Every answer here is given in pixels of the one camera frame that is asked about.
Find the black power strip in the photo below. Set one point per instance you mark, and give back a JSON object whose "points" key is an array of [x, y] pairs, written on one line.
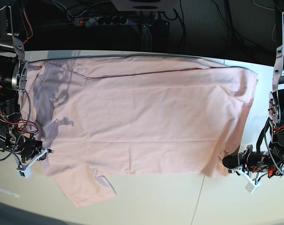
{"points": [[104, 20]]}

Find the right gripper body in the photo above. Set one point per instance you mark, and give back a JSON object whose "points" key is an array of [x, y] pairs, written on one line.
{"points": [[29, 152]]}

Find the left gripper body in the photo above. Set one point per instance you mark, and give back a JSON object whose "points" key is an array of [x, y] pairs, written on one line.
{"points": [[253, 166]]}

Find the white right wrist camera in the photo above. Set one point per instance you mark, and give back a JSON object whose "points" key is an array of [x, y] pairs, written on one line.
{"points": [[25, 173]]}

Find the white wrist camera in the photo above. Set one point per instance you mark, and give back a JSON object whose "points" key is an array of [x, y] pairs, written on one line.
{"points": [[25, 173], [251, 187]]}

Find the grey box with oval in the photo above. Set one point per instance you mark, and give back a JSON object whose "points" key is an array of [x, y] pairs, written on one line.
{"points": [[144, 5]]}

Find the pink T-shirt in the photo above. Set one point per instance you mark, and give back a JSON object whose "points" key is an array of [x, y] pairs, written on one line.
{"points": [[135, 115]]}

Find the white label sticker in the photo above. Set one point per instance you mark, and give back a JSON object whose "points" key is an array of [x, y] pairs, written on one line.
{"points": [[7, 192]]}

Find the black power adapter box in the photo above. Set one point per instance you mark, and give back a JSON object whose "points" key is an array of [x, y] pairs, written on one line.
{"points": [[161, 27]]}

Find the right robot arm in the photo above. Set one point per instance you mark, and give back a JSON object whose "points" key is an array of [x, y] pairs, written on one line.
{"points": [[17, 135]]}

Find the aluminium table leg post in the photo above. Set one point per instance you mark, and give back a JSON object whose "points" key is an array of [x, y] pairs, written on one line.
{"points": [[146, 38]]}

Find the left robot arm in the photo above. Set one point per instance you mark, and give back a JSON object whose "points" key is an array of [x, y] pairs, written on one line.
{"points": [[271, 137]]}

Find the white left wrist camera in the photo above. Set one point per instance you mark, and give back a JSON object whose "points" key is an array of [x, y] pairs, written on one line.
{"points": [[251, 187]]}

